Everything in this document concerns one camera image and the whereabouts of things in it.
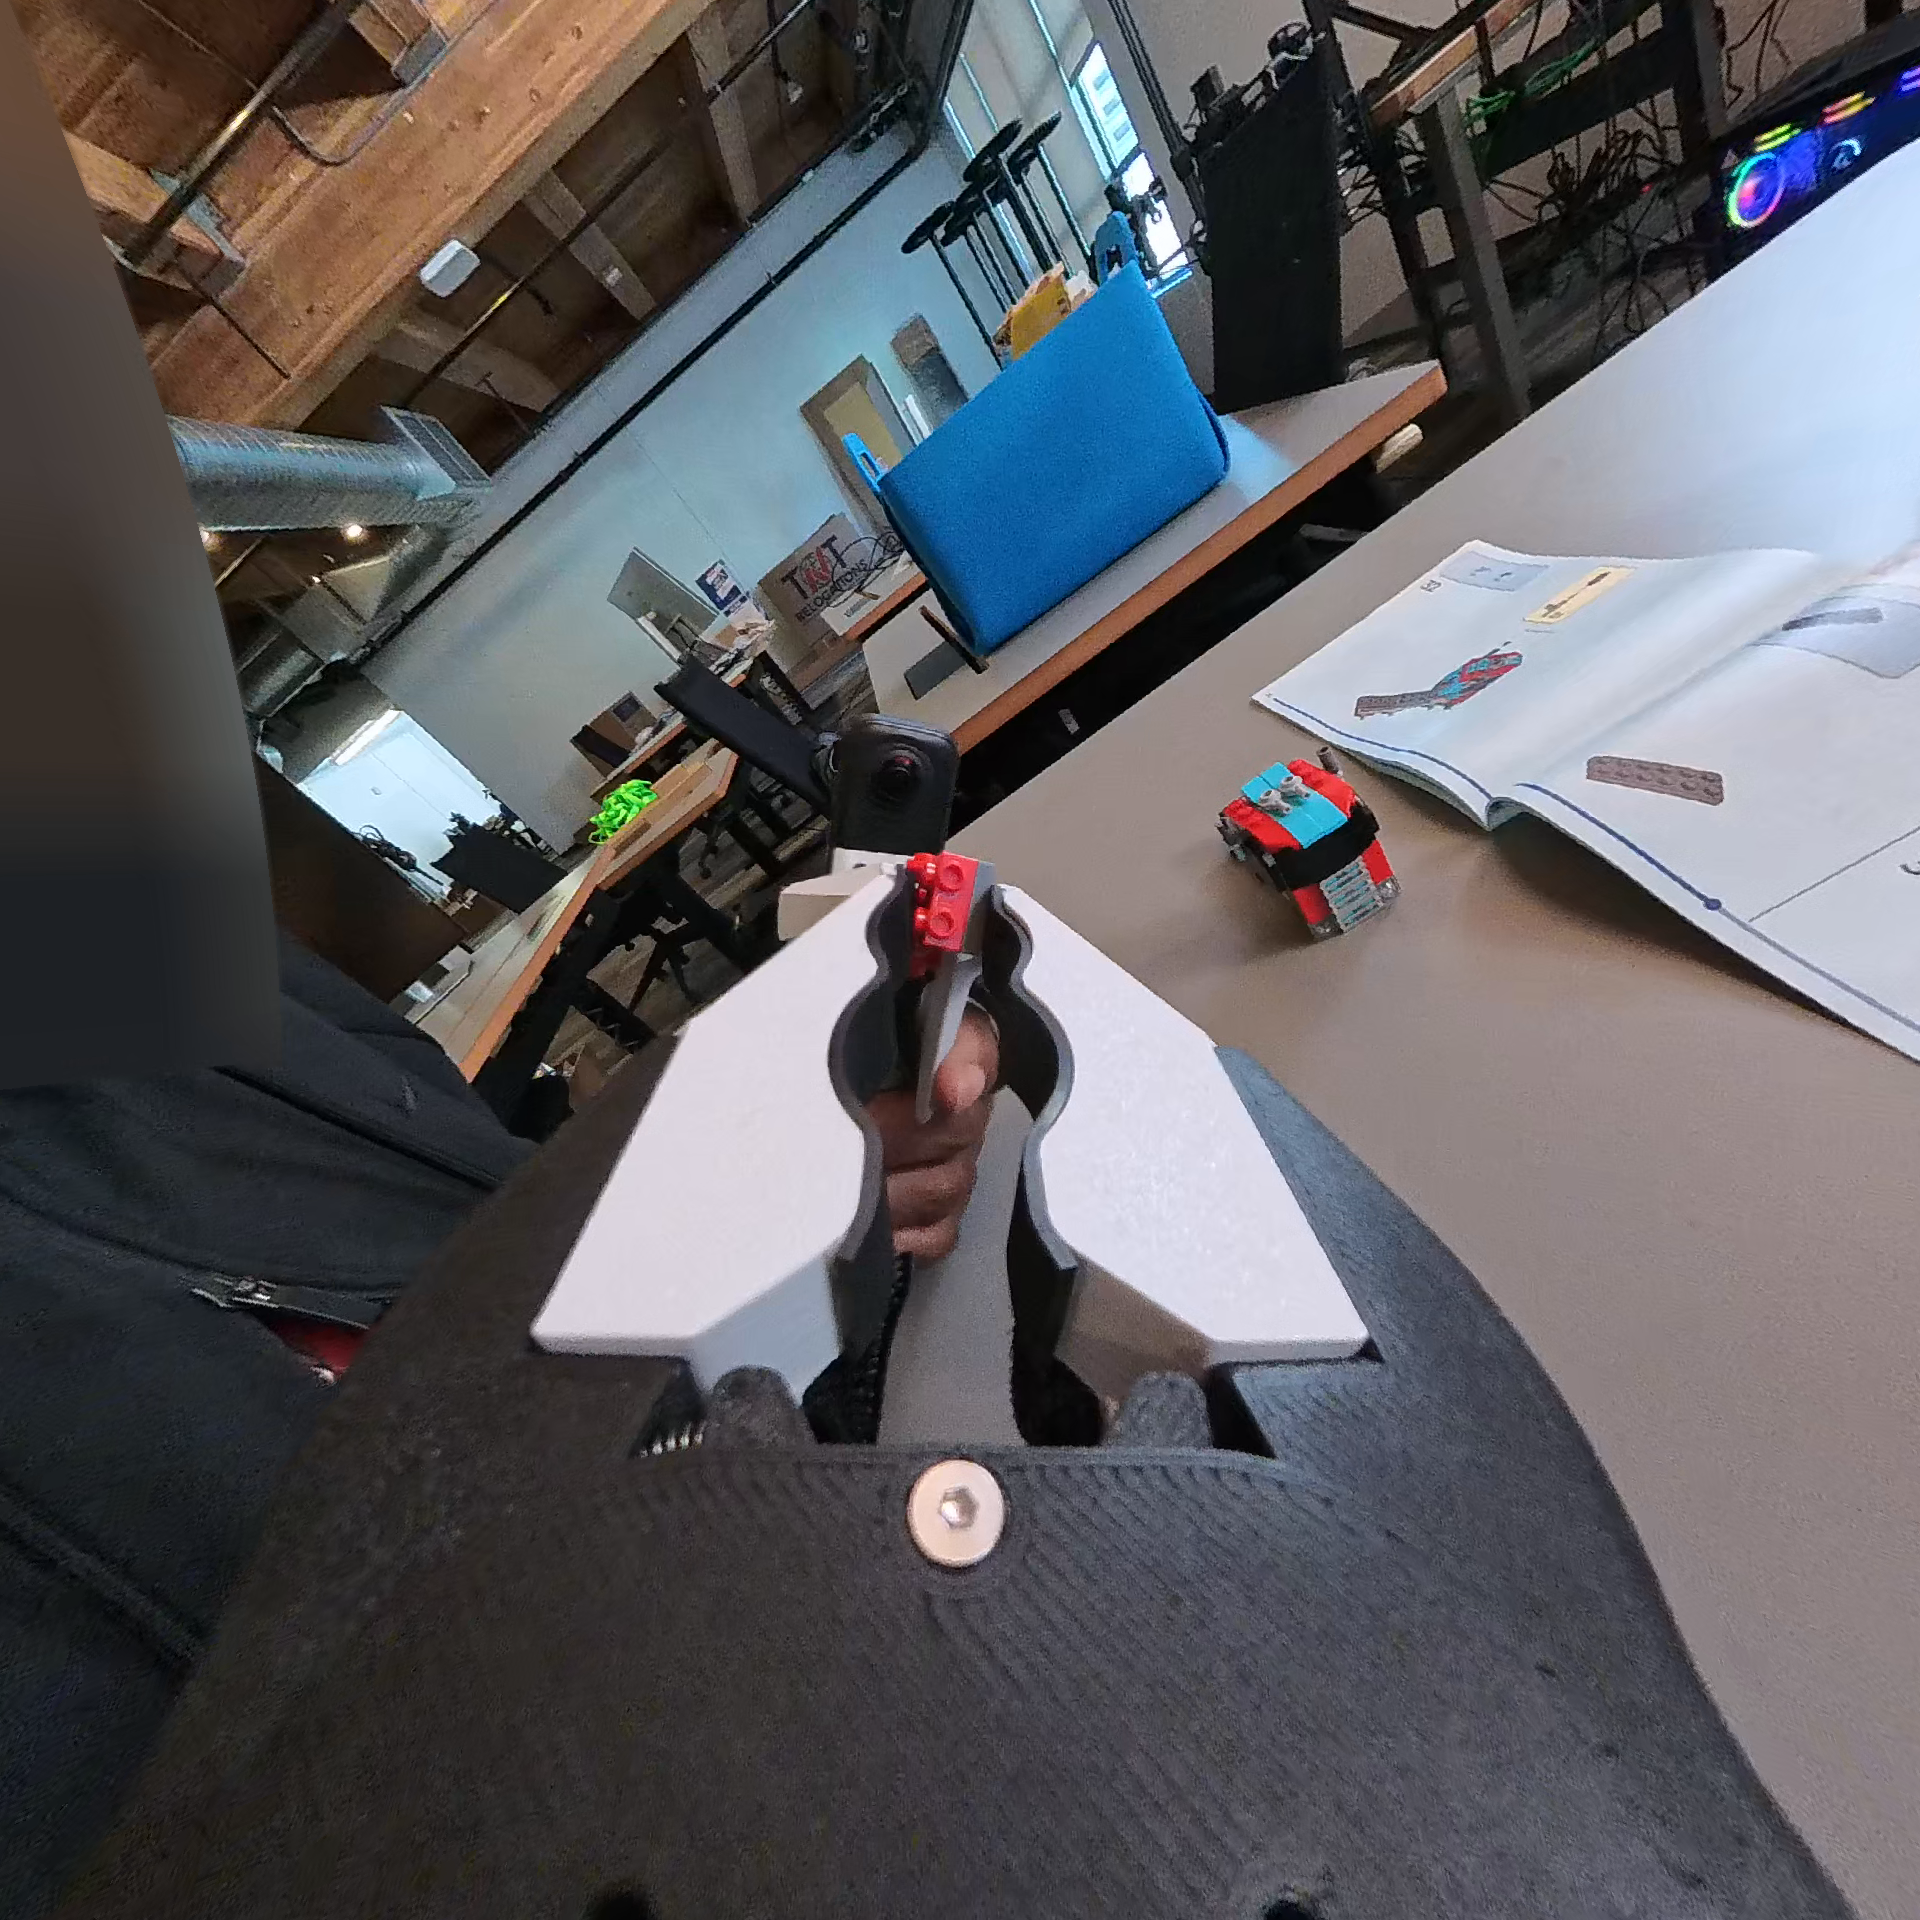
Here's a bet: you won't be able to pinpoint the brown cardboard box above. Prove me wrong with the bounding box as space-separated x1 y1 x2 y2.
755 517 888 645

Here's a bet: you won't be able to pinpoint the black folding chair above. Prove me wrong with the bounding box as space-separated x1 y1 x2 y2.
656 657 846 804

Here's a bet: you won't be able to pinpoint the silver flexible duct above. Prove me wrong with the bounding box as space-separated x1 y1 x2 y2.
165 406 492 537

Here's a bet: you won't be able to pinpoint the wooden top workbench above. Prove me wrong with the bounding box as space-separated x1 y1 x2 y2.
401 748 752 1086

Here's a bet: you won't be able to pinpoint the black computer tower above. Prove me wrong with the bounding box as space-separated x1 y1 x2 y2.
1189 42 1352 416

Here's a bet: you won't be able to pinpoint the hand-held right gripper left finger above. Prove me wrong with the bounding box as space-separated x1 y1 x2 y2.
533 874 915 1445

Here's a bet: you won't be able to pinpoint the white instruction booklet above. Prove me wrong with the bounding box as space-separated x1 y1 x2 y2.
1252 539 1920 1062

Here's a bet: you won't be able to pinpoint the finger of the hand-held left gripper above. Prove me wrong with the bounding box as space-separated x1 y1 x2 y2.
776 849 912 945

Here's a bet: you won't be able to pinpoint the black metal workbench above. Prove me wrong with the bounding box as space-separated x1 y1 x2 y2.
1305 0 1920 426

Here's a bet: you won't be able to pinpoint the grey table with wooden edge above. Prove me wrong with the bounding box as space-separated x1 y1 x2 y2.
861 358 1451 754

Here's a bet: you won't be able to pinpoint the red toy brick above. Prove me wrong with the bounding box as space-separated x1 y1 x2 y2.
903 853 997 950

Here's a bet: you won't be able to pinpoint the person's dark jacket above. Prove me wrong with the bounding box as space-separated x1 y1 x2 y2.
0 931 543 1920

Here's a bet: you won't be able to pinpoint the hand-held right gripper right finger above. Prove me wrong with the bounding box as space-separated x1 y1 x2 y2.
977 883 1371 1445

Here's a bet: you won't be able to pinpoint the toy brick vehicle model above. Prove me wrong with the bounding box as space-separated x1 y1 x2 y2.
1215 757 1404 945

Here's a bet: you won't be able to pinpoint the person's left hand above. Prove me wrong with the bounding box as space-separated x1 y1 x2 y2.
884 1012 1003 1265

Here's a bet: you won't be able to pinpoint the black bar stools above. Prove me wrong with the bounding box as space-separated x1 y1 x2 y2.
901 117 1088 355

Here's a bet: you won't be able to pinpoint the person's printed black shirt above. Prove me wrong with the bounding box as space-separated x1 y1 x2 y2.
262 1312 387 1392

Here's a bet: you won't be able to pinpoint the rainbow lit computer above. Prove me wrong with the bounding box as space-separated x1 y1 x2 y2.
1710 58 1920 243

